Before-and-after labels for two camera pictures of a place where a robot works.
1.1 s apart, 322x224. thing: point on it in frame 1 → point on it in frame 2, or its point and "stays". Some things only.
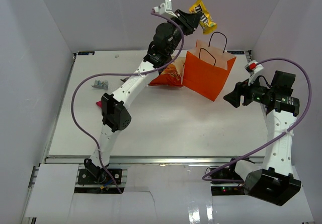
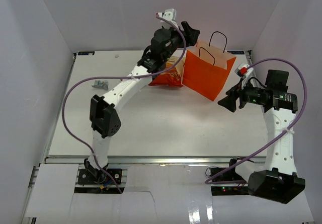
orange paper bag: (208, 67) stays
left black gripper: (189, 21) → (191, 35)
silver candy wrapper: (101, 84) stays
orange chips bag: (172, 75) stays
